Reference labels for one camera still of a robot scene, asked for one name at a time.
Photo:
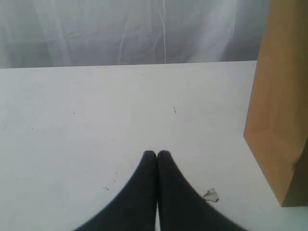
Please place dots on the brown paper bag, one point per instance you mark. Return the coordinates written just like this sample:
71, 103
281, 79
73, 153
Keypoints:
276, 128

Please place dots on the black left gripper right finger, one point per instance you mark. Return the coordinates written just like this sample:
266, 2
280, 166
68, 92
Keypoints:
181, 208

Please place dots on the clear plastic scrap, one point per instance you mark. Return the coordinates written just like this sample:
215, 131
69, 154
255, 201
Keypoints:
211, 195

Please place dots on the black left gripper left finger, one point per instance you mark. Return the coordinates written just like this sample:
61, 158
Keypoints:
134, 208

